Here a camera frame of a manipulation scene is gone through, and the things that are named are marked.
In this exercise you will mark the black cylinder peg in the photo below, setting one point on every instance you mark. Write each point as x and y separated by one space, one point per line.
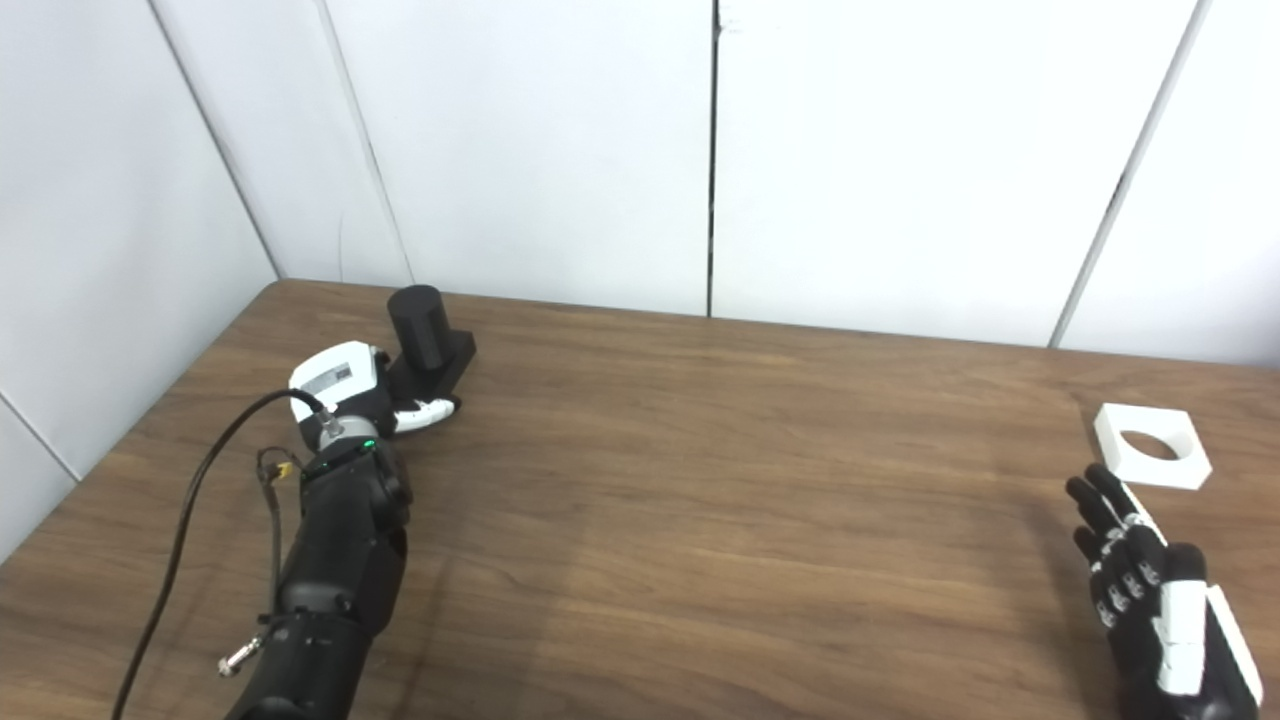
418 325

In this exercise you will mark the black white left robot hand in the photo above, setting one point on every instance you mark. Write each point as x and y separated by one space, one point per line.
335 375

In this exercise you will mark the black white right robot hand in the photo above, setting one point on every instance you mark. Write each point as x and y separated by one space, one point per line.
1140 640

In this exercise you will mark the white square piece with hole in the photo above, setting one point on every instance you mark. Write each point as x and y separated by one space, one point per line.
1190 470

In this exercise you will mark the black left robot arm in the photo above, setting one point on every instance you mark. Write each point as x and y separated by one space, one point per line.
340 570

